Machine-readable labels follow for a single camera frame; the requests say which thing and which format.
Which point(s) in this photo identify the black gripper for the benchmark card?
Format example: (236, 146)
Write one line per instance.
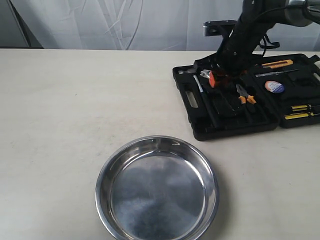
(234, 53)

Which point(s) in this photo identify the silver adjustable wrench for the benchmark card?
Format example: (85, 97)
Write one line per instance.
(206, 73)

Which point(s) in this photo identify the black plastic tool case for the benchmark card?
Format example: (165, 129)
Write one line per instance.
(301, 87)

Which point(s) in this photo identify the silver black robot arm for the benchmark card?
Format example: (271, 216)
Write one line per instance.
(298, 13)

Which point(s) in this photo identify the voltage tester pen screwdriver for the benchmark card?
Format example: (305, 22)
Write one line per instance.
(275, 73)

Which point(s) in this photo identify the electrical tape roll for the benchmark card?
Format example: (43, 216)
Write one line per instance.
(274, 87)

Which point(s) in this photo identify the yellow utility knife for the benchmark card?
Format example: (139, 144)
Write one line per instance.
(278, 64)

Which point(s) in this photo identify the yellow black screwdriver lower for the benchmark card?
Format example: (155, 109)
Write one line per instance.
(301, 115)

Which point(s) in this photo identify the yellow black screwdriver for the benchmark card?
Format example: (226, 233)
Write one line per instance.
(301, 115)
(305, 107)

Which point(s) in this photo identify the yellow black screwdriver upper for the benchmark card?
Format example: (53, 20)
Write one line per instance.
(305, 107)

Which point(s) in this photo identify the round stainless steel tray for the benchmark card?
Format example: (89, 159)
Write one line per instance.
(157, 188)

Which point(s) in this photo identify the white wrinkled backdrop cloth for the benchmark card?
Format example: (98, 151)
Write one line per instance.
(162, 25)

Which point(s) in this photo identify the yellow handled pliers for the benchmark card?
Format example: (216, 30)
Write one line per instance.
(246, 99)

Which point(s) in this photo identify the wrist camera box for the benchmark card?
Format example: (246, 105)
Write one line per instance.
(218, 28)

